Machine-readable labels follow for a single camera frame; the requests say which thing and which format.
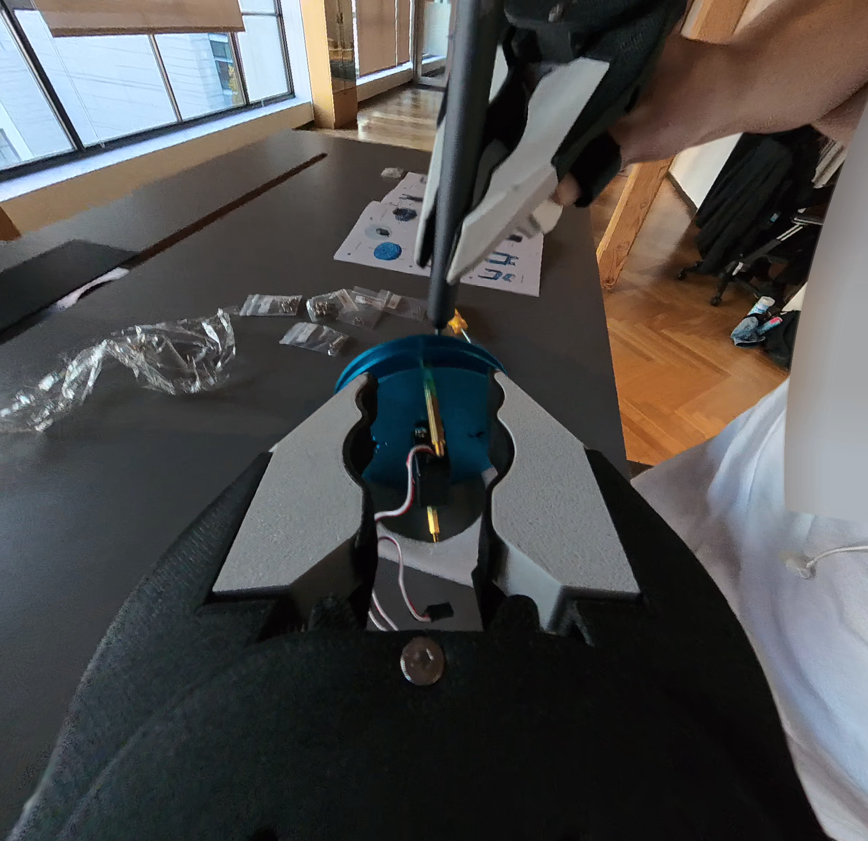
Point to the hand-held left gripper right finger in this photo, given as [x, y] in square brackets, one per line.
[569, 515]

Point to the black flat pad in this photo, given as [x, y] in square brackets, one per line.
[54, 278]

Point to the large window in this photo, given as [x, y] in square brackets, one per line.
[115, 88]

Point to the person's white shirt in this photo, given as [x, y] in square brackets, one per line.
[780, 617]

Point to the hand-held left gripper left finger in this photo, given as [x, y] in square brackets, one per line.
[291, 515]

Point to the dark grey desk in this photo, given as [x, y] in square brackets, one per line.
[203, 481]
[169, 190]

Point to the person's right hand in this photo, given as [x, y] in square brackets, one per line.
[664, 115]

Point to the crumpled clear plastic wrap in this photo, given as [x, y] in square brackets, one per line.
[169, 359]

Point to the printed instruction sheet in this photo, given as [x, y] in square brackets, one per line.
[407, 188]
[366, 251]

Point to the slanted wooden post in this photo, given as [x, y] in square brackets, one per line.
[630, 224]

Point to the wooden pillar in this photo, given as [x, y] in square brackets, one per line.
[332, 47]

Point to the zip bag with nuts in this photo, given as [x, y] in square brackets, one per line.
[271, 305]

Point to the person's right forearm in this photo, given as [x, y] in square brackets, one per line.
[800, 61]

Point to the beige roller blind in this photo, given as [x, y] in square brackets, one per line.
[135, 0]
[383, 20]

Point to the zip bag with long screws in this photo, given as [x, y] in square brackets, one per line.
[315, 339]

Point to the zip bag with short screws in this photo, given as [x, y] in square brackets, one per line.
[329, 305]

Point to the blue metal servo base assembly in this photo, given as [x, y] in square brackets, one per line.
[400, 414]

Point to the bag on the floor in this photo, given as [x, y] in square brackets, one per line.
[759, 325]

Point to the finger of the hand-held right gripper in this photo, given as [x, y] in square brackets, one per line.
[426, 237]
[529, 169]

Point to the hanging black clothes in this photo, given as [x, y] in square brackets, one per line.
[766, 197]

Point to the black office chair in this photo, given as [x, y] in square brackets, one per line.
[746, 264]

